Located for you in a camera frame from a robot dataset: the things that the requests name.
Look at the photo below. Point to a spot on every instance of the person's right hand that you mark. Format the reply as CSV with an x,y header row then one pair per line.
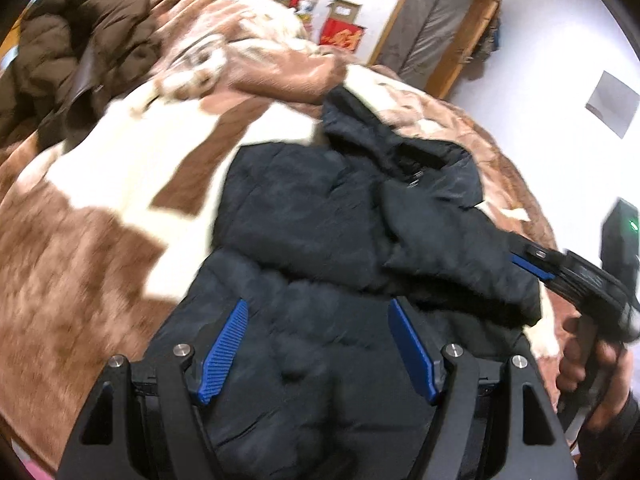
x,y
607,380

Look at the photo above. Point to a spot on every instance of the hanging dark clothes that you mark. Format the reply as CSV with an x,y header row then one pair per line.
x,y
486,40

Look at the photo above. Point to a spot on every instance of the black puffer jacket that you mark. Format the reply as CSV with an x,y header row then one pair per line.
x,y
320,220

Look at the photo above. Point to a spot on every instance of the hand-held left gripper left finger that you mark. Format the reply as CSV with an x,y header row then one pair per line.
x,y
226,340

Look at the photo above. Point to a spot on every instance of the wooden door frame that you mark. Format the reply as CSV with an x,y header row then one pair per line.
x,y
477,30

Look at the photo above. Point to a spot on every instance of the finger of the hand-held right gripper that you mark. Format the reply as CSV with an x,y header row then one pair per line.
x,y
531,265

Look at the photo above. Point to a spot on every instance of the grey wall panel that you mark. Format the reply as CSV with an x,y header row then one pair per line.
x,y
612,105

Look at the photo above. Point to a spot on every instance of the cardboard box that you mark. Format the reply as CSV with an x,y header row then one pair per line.
x,y
345,9

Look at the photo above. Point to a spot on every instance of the brown puffer jacket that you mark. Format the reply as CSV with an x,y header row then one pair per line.
x,y
75,35

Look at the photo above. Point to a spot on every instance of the grey door curtain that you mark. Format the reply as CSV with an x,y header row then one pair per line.
x,y
425,25

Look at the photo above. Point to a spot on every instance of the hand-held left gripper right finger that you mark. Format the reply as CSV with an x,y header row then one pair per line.
x,y
406,340

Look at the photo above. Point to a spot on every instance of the brown and white blanket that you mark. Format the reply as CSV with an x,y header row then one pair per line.
x,y
100,220

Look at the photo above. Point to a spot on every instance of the person's right forearm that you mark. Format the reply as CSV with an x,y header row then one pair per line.
x,y
615,445

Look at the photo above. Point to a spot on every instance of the red and white ornament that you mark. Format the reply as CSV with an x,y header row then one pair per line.
x,y
300,2

